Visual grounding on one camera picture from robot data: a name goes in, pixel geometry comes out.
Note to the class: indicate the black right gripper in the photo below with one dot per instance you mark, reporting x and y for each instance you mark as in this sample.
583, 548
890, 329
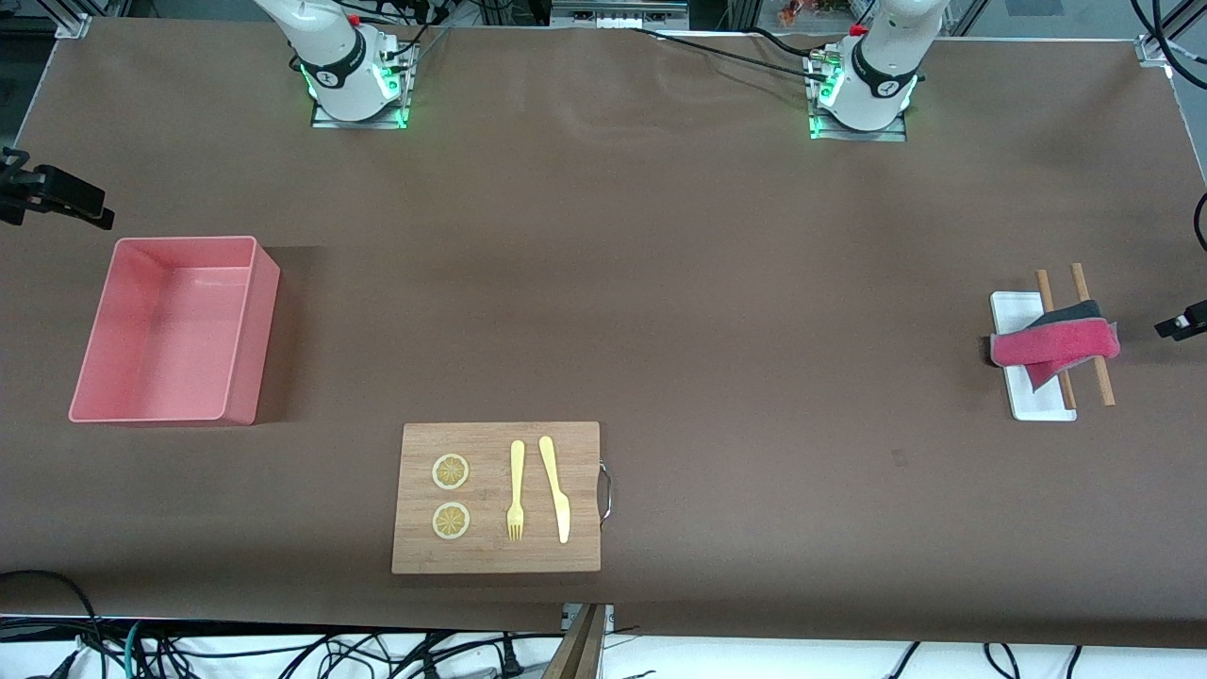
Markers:
21, 191

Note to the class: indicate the red and grey cloth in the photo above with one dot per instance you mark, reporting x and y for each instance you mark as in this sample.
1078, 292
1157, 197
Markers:
1047, 344

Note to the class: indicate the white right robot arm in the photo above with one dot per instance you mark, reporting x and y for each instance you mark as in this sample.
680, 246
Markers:
330, 57

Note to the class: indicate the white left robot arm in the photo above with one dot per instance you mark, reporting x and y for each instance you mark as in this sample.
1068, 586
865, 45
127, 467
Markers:
886, 66

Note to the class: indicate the wooden dowel rod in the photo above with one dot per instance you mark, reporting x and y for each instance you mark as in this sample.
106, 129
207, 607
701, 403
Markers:
1080, 281
1044, 288

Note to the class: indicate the pink plastic bin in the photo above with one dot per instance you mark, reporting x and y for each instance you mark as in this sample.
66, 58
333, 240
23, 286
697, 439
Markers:
160, 330

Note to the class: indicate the white rectangular tray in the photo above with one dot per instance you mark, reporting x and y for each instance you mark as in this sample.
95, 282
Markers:
1018, 309

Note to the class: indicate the lemon slice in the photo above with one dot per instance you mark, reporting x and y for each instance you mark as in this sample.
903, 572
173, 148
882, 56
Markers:
450, 471
451, 521

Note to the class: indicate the yellow plastic fork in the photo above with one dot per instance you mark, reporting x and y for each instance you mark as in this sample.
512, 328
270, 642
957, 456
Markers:
517, 471

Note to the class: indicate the wooden cutting board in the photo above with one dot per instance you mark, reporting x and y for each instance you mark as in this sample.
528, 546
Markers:
490, 556

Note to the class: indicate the yellow plastic knife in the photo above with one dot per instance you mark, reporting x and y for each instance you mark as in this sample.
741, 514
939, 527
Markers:
556, 490

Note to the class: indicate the grey electronics box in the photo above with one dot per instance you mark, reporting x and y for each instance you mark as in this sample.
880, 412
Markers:
613, 14

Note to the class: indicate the brown wooden beam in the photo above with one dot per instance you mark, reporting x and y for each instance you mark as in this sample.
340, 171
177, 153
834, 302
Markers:
577, 655

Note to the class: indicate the aluminium frame profile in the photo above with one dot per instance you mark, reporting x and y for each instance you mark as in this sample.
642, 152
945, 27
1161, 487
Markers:
74, 21
1155, 47

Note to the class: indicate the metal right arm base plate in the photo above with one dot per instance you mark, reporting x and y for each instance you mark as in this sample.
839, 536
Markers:
325, 124

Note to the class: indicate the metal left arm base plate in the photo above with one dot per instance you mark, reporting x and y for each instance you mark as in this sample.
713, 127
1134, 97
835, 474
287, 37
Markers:
891, 135

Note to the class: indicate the small aluminium bracket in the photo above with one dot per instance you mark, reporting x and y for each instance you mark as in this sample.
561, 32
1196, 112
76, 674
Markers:
609, 618

